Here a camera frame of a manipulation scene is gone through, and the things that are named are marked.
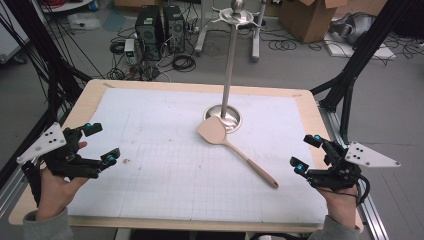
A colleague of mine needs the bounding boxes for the white cabinet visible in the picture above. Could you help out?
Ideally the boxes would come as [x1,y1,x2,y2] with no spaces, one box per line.
[0,0,31,65]

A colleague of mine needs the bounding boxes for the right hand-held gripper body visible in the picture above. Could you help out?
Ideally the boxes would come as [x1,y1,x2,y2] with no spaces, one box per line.
[306,139,402,193]

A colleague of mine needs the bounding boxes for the person's left hand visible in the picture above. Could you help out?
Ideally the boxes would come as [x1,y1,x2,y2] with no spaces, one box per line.
[34,141,89,222]

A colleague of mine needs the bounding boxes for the coiled black cable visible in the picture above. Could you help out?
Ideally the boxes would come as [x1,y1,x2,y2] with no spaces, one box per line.
[171,53,197,73]

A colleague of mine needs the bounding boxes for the clear plastic bag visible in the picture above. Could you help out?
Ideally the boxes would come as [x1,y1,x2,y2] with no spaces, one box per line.
[67,12,102,32]

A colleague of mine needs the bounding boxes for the brown cardboard box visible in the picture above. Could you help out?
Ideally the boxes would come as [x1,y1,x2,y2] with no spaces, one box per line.
[278,0,350,44]

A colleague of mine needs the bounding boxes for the slim black computer tower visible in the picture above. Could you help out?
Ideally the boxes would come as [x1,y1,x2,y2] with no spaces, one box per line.
[162,4,186,54]

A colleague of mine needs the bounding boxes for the black wrist strap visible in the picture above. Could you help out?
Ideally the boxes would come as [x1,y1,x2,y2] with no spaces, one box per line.
[20,160,43,207]

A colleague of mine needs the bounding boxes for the white stand leg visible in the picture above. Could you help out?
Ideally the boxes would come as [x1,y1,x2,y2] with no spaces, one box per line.
[251,0,268,63]
[194,0,210,57]

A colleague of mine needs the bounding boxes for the thin black cable loops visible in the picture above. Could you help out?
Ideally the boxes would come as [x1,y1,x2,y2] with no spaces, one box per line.
[268,38,298,52]

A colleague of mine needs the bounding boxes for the white grid mat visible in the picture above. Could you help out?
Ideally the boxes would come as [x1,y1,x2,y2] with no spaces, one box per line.
[67,87,329,225]

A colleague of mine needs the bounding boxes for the grey bag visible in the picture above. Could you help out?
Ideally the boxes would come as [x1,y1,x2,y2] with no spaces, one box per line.
[329,12,377,46]

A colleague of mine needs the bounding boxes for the aluminium rail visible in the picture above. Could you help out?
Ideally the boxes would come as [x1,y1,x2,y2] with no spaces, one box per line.
[0,106,66,219]
[318,105,390,240]

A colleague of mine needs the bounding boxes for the round white table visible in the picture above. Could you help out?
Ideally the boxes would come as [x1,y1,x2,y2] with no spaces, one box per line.
[39,0,95,14]

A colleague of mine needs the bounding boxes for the large black computer tower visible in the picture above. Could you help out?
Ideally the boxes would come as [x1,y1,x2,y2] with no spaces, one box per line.
[134,4,165,62]

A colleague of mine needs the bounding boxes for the small white power supply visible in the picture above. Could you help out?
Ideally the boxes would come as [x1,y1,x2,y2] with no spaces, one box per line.
[123,38,138,65]

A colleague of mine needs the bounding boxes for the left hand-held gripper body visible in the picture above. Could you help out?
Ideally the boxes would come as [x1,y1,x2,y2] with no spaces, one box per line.
[16,122,103,181]

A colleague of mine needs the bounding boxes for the black frame struts with cables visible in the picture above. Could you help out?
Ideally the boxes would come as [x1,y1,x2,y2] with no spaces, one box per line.
[0,0,94,188]

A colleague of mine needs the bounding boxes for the person's right hand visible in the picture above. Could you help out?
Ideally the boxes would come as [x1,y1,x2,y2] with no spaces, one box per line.
[316,187,361,230]

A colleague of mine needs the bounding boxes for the white flat board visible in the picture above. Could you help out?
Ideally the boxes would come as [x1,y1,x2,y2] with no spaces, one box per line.
[323,32,398,61]

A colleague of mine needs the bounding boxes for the steel utensil hanging stand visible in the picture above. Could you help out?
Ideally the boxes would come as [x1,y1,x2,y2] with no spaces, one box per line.
[203,0,264,135]

